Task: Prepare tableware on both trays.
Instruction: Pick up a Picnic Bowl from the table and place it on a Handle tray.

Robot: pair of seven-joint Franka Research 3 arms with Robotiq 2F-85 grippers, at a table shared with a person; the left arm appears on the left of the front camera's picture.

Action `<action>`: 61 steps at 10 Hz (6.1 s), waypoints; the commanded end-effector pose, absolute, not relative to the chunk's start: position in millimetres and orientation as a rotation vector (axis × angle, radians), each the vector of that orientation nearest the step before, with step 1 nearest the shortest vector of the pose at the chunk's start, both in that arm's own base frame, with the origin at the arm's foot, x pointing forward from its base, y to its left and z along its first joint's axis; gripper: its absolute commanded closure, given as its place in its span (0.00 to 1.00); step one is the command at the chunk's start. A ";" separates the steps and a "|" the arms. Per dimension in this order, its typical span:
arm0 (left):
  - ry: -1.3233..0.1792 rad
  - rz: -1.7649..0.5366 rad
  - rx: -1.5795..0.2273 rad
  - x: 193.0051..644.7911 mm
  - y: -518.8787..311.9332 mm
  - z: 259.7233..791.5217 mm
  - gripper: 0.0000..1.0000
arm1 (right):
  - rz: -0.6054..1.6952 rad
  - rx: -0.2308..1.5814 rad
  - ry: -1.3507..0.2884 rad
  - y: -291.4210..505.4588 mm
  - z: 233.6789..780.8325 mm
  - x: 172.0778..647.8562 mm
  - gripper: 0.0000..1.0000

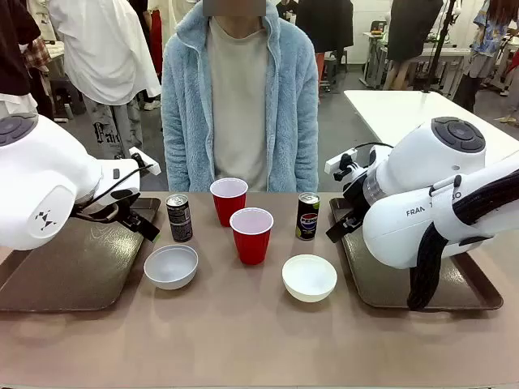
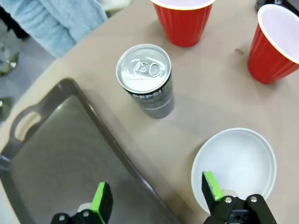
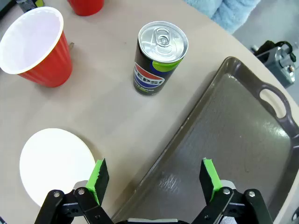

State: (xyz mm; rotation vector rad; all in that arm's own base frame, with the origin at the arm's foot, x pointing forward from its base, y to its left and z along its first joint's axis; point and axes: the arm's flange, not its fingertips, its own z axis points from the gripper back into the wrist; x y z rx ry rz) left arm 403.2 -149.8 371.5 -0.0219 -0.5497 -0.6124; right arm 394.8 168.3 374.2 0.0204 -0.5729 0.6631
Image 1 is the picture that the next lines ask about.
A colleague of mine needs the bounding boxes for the person in blue floral shirt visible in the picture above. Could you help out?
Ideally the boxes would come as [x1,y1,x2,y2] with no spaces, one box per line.
[453,0,519,114]

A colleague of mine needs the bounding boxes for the grey-white bowl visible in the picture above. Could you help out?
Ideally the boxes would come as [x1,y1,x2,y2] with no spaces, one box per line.
[144,244,199,291]

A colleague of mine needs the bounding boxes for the black tripod stand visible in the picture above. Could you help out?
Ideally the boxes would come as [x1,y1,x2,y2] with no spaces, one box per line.
[421,0,458,94]

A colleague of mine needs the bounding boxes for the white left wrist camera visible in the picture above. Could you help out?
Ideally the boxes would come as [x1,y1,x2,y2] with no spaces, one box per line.
[128,147,161,176]

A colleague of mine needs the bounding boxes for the person in black dress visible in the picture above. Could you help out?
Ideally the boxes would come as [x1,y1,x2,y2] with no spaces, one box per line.
[383,0,445,91]

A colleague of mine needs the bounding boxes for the person in blue fleece jacket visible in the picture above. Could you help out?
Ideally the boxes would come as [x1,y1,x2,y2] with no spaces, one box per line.
[161,0,321,194]

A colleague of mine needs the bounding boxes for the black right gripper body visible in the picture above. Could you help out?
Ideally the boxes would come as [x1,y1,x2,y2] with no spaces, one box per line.
[342,177,372,223]

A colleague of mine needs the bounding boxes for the black can grey label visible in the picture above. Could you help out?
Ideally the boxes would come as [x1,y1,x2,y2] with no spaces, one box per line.
[165,193,193,243]

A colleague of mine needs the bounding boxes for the person in white shirt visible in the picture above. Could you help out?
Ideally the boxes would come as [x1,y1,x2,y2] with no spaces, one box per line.
[48,0,162,161]

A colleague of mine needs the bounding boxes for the black Pepsi can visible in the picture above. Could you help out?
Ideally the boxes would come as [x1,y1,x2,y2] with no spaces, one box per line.
[295,191,321,242]

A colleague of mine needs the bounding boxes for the red plastic cup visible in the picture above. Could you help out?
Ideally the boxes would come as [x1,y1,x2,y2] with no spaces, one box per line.
[209,177,249,228]
[229,207,275,267]

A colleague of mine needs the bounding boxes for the brown plastic tray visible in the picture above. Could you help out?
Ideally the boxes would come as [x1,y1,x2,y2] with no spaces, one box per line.
[328,197,504,311]
[0,197,162,312]

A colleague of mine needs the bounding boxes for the person in black shirt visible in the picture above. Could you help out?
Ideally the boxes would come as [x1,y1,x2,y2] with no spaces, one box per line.
[0,0,54,121]

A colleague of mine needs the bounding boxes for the white desk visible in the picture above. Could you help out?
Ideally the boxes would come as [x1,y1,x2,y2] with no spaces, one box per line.
[362,30,472,91]

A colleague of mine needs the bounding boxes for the person in black top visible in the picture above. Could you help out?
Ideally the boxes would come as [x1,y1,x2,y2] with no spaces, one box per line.
[295,0,354,84]

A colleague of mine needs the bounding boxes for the white table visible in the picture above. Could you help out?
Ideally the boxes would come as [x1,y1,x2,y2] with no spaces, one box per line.
[343,89,519,165]

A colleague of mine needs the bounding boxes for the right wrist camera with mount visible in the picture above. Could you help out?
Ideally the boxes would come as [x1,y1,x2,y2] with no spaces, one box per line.
[325,148,368,182]

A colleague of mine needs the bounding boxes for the cream-white bowl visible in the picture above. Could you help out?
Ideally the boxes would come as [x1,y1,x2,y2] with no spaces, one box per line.
[281,254,338,303]

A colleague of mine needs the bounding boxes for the thin black cable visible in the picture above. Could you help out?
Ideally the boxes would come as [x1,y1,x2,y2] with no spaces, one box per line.
[72,163,155,223]

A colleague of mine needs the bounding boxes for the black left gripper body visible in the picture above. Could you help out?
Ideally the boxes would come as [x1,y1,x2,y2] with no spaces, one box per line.
[79,187,143,224]

